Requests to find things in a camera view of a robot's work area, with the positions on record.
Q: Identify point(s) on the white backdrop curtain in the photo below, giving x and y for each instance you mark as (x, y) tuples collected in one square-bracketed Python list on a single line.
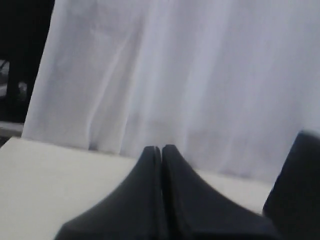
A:
[(229, 82)]

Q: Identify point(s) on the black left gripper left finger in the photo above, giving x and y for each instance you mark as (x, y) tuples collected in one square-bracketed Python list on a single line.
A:
[(133, 211)]

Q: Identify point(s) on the black plastic case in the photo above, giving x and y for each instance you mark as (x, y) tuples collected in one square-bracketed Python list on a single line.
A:
[(293, 204)]

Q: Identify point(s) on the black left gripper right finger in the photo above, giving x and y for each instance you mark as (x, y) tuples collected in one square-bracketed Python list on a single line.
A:
[(196, 211)]

